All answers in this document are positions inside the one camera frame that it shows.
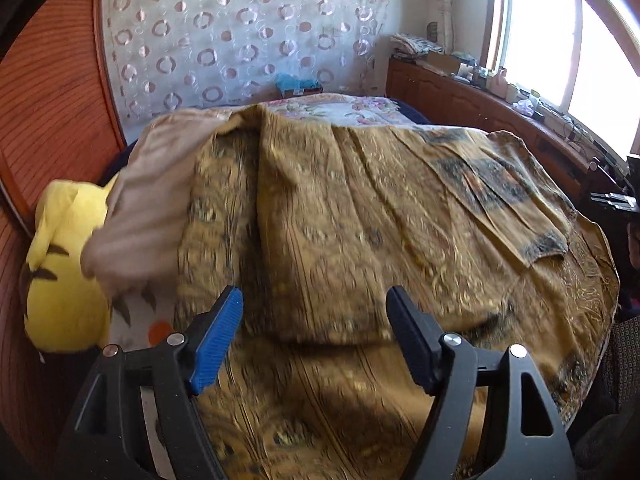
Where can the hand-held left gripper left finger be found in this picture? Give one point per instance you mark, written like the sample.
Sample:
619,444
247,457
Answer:
216,340

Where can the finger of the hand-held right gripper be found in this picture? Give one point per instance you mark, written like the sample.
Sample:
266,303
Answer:
612,201

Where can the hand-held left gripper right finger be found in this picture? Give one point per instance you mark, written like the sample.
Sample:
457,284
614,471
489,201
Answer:
412,340

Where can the golden sunflower patterned shirt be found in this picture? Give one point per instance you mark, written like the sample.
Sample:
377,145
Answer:
360,220

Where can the fruit print bedsheet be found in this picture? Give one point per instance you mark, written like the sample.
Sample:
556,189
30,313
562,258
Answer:
145,320

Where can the crumpled white tissue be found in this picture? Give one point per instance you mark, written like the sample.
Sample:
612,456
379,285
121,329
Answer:
526,106

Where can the pink bottle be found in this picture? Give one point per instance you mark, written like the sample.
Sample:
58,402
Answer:
500,82

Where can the wooden framed window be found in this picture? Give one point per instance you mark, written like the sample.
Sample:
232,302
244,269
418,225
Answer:
545,35

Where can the yellow plush toy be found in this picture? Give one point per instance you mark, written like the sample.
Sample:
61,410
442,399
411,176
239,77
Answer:
65,270

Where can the long wooden cabinet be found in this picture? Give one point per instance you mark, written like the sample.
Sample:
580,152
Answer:
450,95

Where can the cardboard box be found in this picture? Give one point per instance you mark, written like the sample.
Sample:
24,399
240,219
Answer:
442,62

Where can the floral quilt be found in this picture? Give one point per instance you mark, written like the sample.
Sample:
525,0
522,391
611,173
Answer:
350,107

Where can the stack of folded cloths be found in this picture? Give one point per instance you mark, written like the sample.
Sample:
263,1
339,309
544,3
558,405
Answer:
415,45

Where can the white window curtain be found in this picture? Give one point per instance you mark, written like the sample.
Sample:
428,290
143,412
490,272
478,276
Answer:
441,5

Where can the blue packet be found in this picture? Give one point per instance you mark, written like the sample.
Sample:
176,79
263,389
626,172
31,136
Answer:
297,85

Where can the wooden louvered wardrobe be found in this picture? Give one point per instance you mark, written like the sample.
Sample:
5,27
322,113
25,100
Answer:
55,100

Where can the sheer circle patterned curtain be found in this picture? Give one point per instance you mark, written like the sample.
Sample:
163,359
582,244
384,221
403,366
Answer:
240,35

